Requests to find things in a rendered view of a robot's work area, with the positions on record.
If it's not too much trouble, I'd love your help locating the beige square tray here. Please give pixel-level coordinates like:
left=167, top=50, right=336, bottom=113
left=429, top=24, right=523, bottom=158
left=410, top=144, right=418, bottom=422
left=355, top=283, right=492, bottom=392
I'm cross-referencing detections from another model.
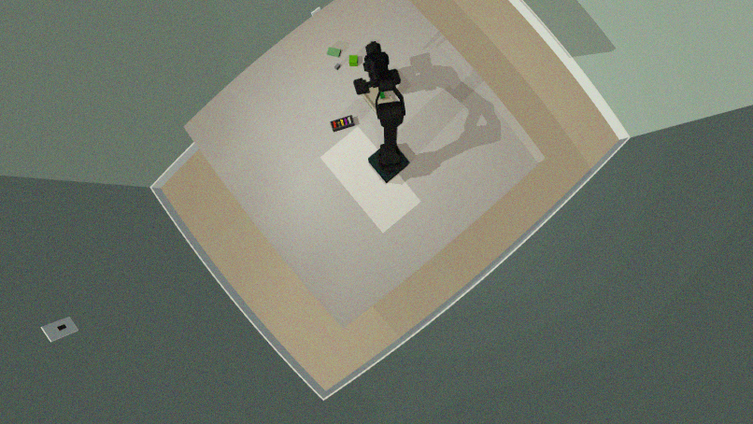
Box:
left=362, top=87, right=394, bottom=113

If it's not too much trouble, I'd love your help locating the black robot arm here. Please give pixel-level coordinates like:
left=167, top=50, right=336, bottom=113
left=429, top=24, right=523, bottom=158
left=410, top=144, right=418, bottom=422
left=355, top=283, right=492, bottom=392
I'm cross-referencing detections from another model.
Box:
left=363, top=41, right=405, bottom=175

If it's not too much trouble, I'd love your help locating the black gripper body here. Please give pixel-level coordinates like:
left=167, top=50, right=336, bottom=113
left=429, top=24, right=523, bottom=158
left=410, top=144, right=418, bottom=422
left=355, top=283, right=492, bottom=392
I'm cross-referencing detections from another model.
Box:
left=353, top=69, right=401, bottom=95

